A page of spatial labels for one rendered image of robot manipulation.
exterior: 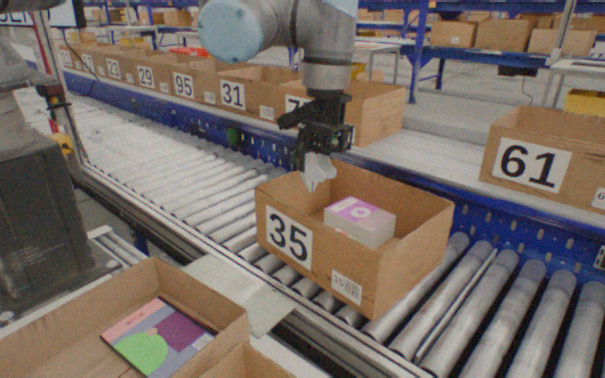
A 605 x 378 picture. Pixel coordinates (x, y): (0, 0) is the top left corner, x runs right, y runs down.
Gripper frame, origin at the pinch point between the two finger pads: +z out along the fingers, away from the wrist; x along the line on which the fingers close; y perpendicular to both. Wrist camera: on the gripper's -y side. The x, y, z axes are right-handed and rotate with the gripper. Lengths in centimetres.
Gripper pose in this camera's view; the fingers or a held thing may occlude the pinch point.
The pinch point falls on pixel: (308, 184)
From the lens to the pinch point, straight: 80.7
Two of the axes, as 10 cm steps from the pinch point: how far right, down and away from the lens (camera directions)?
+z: -0.7, 9.2, 3.7
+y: 7.5, 3.0, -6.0
